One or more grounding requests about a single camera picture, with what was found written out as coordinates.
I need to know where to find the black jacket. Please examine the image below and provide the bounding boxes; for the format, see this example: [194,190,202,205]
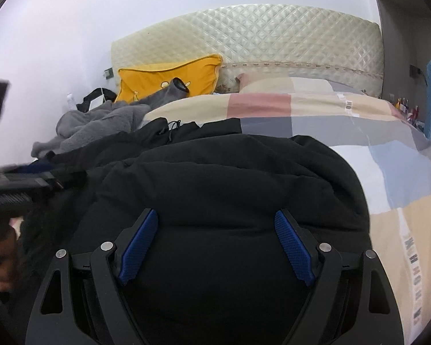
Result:
[20,117,371,345]

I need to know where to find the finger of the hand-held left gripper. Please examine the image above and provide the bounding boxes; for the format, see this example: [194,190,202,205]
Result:
[29,170,87,192]

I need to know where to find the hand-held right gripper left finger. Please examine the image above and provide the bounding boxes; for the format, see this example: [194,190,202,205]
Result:
[24,208,159,345]

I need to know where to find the grey fleece garment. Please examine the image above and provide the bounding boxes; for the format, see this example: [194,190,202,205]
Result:
[32,100,152,159]

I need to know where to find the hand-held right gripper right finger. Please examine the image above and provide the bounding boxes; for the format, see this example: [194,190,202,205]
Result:
[274,208,405,345]

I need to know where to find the checked bed pillow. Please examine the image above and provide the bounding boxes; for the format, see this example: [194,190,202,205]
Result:
[235,73,360,96]

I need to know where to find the dark grey cloth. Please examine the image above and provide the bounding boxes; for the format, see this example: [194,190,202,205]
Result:
[134,78,190,110]

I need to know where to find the yellow pillow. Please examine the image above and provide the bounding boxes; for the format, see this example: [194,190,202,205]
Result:
[114,55,224,104]

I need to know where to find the person's left hand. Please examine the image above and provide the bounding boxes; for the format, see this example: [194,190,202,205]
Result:
[0,227,19,292]

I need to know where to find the cream quilted headboard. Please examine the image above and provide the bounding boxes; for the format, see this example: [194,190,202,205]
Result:
[110,3,386,99]

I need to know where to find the pastel checked blanket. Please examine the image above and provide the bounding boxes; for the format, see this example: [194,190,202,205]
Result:
[140,93,431,335]

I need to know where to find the black bag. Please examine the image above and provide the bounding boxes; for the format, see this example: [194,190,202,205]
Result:
[76,88,118,113]

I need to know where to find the small bottles on nightstand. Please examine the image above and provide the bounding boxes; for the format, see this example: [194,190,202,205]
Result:
[388,93,422,123]

